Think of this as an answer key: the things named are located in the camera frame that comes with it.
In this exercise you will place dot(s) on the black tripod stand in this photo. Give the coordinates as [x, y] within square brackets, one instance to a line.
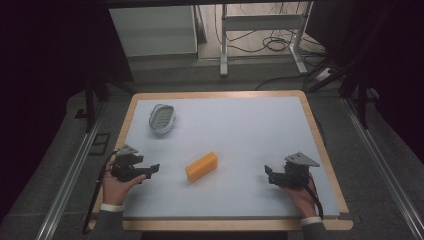
[353, 83]
[96, 90]

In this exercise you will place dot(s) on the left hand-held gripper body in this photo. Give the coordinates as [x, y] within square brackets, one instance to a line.
[124, 165]

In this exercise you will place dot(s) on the person's right hand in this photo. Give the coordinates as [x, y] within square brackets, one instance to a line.
[301, 200]

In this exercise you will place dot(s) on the white cabinet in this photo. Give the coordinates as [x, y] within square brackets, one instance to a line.
[153, 31]

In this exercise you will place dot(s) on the metal floor rail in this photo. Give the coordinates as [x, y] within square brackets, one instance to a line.
[66, 186]
[383, 166]

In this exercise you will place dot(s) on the person's left hand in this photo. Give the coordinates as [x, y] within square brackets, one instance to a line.
[117, 190]

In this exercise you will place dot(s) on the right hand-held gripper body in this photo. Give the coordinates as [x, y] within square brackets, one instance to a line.
[295, 171]

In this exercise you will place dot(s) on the grey oval soap dish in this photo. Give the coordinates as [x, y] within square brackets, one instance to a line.
[162, 118]

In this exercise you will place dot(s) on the white metal stand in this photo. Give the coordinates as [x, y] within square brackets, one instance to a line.
[263, 23]

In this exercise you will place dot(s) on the white table mat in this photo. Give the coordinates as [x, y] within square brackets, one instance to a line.
[230, 156]

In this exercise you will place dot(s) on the orange soap bar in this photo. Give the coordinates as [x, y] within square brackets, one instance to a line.
[201, 166]

